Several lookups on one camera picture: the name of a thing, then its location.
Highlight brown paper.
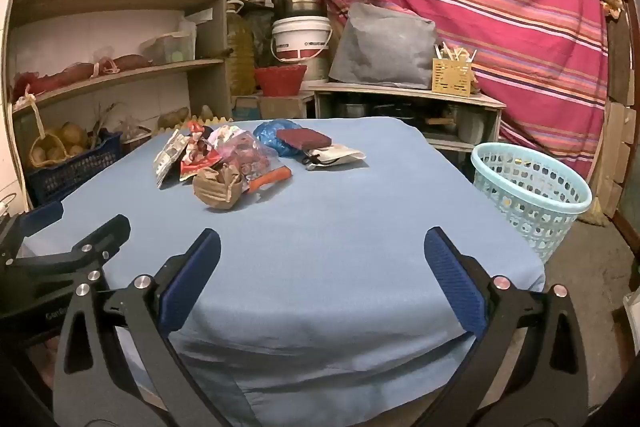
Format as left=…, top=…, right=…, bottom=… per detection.
left=192, top=165, right=246, bottom=212

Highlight dark blue plastic crate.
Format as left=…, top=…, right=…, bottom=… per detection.
left=24, top=131, right=124, bottom=208

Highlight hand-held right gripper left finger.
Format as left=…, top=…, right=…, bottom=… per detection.
left=52, top=228, right=257, bottom=427

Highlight stack of cardboard pieces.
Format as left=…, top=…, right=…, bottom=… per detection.
left=594, top=101, right=637, bottom=219

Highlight yellow egg tray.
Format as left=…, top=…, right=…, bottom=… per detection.
left=150, top=106, right=237, bottom=130

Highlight pink striped cloth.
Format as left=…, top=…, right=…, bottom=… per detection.
left=300, top=0, right=615, bottom=188

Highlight orange and clear snack packet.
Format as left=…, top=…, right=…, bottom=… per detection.
left=220, top=134, right=292, bottom=196

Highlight white plastic bucket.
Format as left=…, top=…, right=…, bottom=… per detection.
left=270, top=16, right=334, bottom=82

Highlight steel pot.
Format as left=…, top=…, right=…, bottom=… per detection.
left=334, top=102, right=371, bottom=120

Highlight pink snack packet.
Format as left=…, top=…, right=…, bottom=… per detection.
left=207, top=126, right=251, bottom=158

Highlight sweet potatoes in net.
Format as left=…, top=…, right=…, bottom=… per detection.
left=12, top=54, right=154, bottom=102

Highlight red plastic bowl basket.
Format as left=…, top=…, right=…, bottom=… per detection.
left=253, top=64, right=309, bottom=98

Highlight dark red sponge block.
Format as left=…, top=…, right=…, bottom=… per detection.
left=276, top=128, right=335, bottom=152

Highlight red snack wrapper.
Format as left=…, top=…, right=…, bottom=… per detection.
left=178, top=121, right=222, bottom=182

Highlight small yellow cardboard box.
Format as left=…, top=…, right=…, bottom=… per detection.
left=430, top=42, right=479, bottom=98

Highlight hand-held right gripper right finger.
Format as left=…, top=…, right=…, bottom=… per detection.
left=415, top=227, right=591, bottom=427

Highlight low wooden cabinet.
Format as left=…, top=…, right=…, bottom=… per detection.
left=307, top=81, right=507, bottom=154

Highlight black pot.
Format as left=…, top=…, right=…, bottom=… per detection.
left=372, top=102, right=417, bottom=126

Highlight yellow oil bottle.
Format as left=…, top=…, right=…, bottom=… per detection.
left=225, top=1, right=257, bottom=98

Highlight silver white wrapper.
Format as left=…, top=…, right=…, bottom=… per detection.
left=153, top=129, right=191, bottom=189

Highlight wooden shelf unit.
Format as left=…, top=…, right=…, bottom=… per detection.
left=0, top=0, right=232, bottom=210

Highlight blue plastic bag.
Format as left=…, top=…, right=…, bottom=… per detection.
left=253, top=119, right=307, bottom=158

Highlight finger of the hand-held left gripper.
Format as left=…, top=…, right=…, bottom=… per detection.
left=10, top=214, right=132, bottom=294
left=0, top=201, right=65, bottom=259

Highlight light blue plastic basket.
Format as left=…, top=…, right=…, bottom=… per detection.
left=471, top=142, right=594, bottom=264

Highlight grey cloth cover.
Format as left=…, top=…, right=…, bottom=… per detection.
left=328, top=1, right=437, bottom=90

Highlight clear plastic bag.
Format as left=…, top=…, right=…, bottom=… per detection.
left=120, top=116, right=152, bottom=144

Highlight wicker basket of potatoes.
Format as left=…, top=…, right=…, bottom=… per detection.
left=27, top=99, right=90, bottom=170

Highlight clear plastic container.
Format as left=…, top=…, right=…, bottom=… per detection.
left=139, top=31, right=197, bottom=66

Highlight white and black packet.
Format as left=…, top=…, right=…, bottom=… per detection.
left=299, top=145, right=368, bottom=172

